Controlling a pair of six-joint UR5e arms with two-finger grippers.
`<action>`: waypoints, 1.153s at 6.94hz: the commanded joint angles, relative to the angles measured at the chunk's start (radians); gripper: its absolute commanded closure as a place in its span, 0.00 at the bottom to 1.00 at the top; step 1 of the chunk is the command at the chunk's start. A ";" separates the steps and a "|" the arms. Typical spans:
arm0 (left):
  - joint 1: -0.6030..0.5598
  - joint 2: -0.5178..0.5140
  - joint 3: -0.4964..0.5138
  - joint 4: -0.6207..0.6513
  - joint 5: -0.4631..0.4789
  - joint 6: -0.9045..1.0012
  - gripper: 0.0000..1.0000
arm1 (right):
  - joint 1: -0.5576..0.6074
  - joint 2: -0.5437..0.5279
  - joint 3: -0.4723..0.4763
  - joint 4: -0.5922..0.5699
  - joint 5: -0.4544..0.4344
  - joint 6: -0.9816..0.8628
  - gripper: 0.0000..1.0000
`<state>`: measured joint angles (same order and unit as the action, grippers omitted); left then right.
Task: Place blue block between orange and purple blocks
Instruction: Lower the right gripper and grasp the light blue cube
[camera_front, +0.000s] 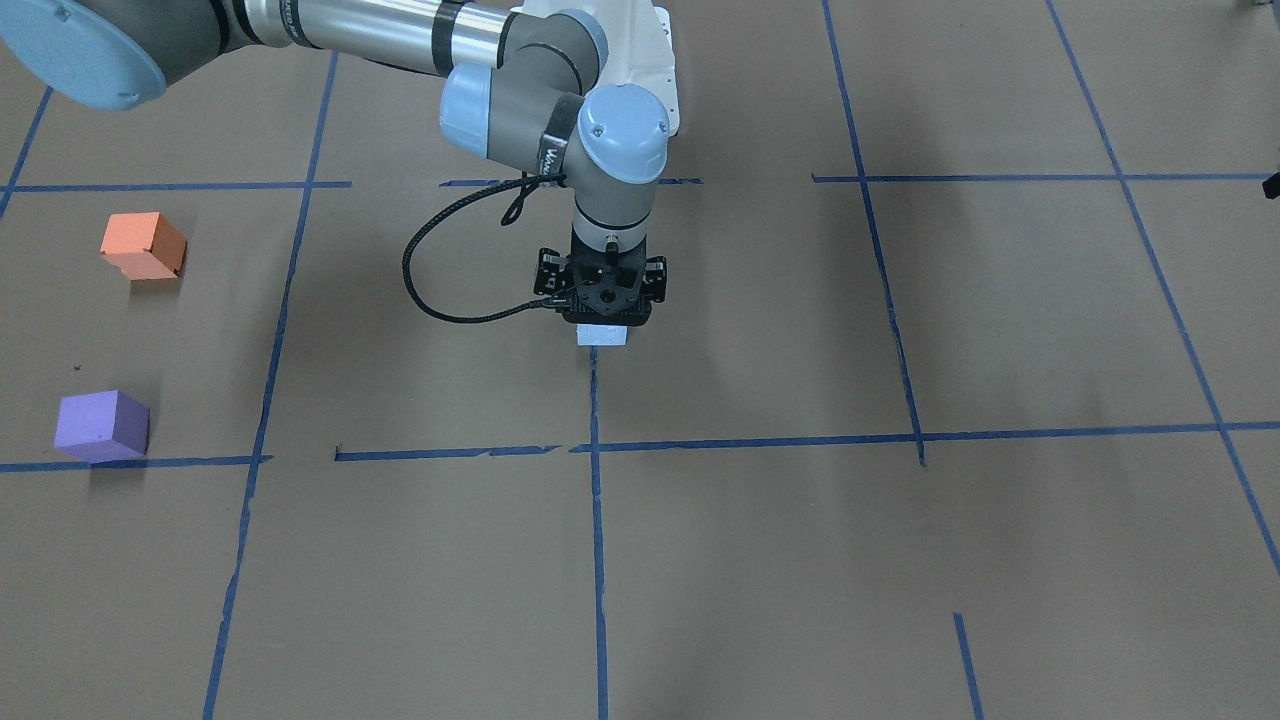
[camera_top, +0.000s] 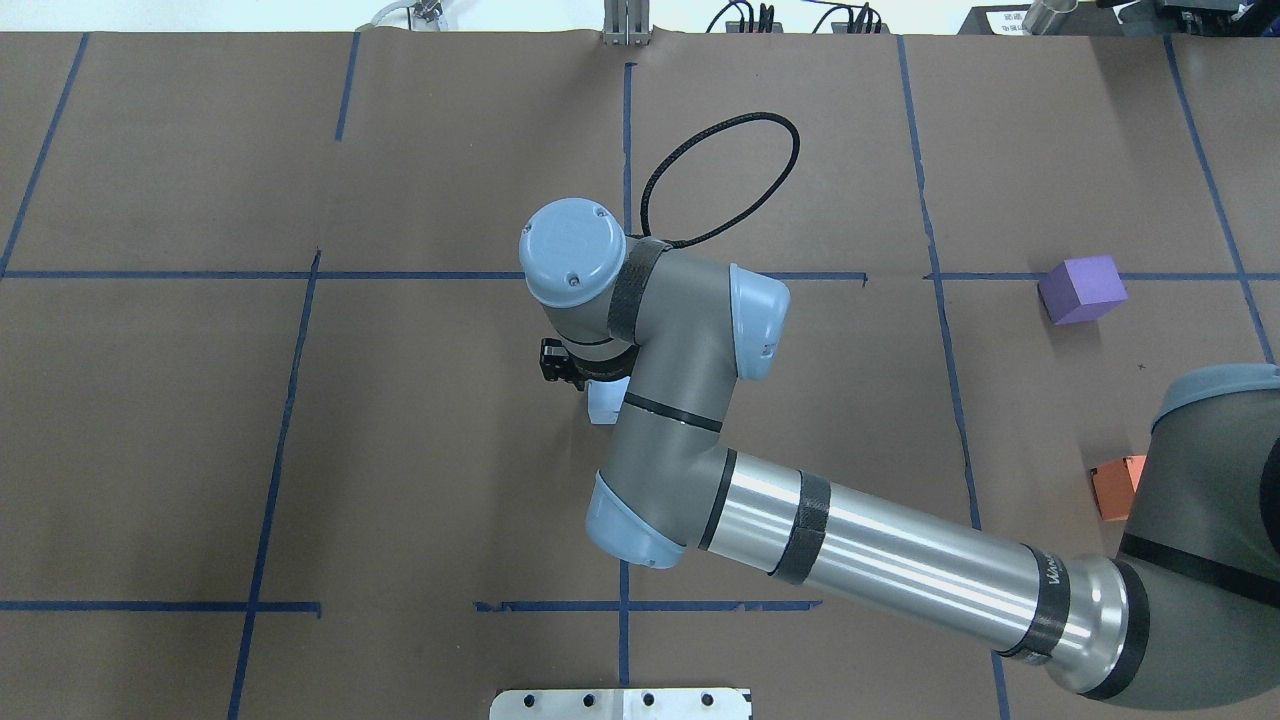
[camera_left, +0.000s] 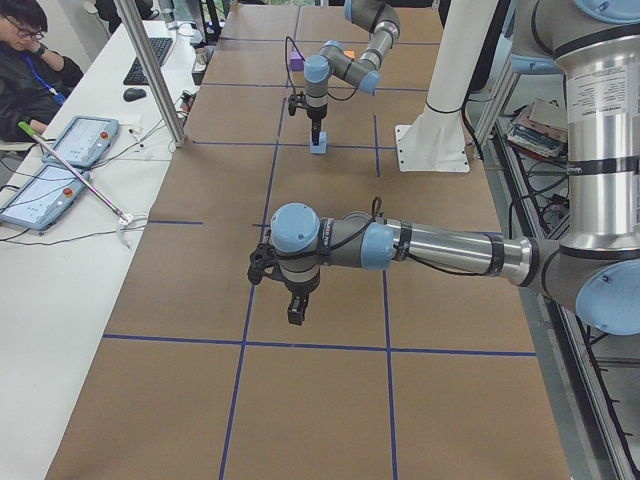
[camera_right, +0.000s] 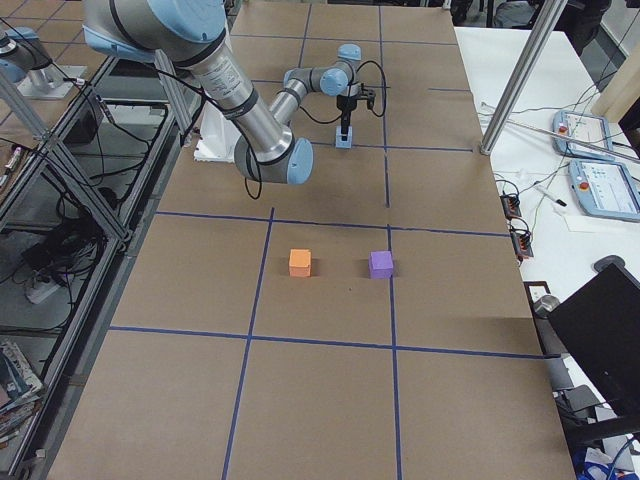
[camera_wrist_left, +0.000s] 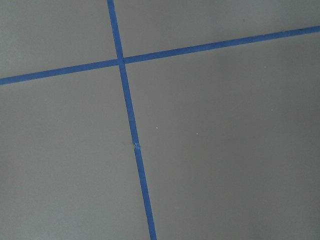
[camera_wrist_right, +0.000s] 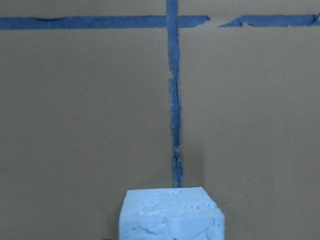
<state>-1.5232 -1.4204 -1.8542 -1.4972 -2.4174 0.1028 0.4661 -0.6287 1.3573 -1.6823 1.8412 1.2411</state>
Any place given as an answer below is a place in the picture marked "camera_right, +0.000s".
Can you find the light blue block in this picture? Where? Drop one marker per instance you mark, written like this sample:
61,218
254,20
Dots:
343,137

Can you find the orange block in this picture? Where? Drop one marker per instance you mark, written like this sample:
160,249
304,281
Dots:
300,263

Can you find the purple block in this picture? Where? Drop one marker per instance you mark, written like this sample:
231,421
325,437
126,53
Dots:
381,265

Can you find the upper orange black connector box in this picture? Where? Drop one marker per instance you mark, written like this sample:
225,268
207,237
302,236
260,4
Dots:
511,205

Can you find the orange black connector box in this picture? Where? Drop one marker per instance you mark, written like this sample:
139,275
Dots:
522,243
511,205

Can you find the black marker pen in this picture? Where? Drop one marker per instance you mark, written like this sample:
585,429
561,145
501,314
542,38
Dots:
550,195

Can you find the lower orange black connector box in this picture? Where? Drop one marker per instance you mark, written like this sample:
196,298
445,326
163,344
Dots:
522,243

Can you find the upper teach pendant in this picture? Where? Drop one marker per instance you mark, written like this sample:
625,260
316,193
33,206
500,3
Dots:
583,136

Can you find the teach pendant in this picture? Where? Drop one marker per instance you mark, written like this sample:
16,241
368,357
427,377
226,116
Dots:
604,189
583,136

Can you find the lower teach pendant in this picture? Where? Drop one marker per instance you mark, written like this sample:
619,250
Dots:
604,189

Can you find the silver metal cup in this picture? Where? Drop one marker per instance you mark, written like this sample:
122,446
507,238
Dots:
545,305

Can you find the black laptop monitor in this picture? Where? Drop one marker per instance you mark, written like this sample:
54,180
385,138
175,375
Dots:
599,327

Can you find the white power strip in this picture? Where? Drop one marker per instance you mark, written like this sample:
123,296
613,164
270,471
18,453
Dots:
38,291

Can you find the stack of magazines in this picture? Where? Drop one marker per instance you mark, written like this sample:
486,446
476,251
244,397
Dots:
21,390

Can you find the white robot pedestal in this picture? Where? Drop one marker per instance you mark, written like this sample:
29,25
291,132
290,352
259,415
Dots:
217,137

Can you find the aluminium frame post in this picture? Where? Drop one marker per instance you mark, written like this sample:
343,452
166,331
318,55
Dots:
536,41

